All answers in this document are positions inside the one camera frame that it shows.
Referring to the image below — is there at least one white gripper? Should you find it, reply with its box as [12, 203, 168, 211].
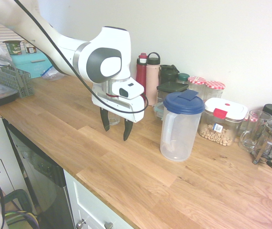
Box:
[91, 85, 146, 142]

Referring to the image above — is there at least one clear plastic pitcher blue lid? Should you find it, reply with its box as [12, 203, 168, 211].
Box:
[160, 90, 205, 162]

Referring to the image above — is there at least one red water bottle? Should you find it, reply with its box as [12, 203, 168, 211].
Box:
[135, 52, 148, 93]

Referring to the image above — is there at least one pink water bottle black cap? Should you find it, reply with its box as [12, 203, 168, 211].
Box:
[146, 52, 161, 106]

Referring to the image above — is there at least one clear faceted drinking glass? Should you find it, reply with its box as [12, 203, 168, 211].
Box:
[107, 111, 121, 126]

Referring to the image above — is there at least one glass container teal clip lid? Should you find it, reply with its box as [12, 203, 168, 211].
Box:
[153, 101, 166, 121]

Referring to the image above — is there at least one square clear container black lid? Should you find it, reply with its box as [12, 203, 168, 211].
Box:
[156, 82, 189, 105]

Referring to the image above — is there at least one black shaker bottle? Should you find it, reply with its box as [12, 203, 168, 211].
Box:
[159, 64, 180, 85]

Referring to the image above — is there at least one clear zip plastic bag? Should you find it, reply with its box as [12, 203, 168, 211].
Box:
[40, 65, 67, 81]

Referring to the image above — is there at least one clear bottle green lid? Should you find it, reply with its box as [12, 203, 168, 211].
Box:
[176, 73, 190, 84]

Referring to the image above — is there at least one stainless steel dishwasher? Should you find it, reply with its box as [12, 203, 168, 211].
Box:
[2, 118, 76, 229]

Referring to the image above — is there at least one cereal container white lid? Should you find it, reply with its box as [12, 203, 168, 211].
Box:
[199, 97, 249, 147]

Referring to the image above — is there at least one teal metal bread box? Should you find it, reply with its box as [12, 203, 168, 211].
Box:
[10, 52, 56, 79]

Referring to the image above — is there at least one grey plastic cutlery basket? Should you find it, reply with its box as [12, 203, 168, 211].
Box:
[0, 55, 35, 99]

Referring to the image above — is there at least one brown white yogurt cup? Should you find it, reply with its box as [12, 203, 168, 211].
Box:
[22, 41, 38, 54]

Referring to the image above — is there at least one green oat cup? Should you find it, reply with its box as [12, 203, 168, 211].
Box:
[2, 40, 22, 56]

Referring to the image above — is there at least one clear glass mug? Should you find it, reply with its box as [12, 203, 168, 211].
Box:
[238, 109, 272, 153]

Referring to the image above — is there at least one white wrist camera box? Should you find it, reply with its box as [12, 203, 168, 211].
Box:
[112, 77, 145, 100]

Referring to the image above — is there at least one green metal frame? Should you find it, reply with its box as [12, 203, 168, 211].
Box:
[3, 188, 40, 229]

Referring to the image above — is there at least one floor cable bundle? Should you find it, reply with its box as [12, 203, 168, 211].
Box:
[4, 209, 40, 227]

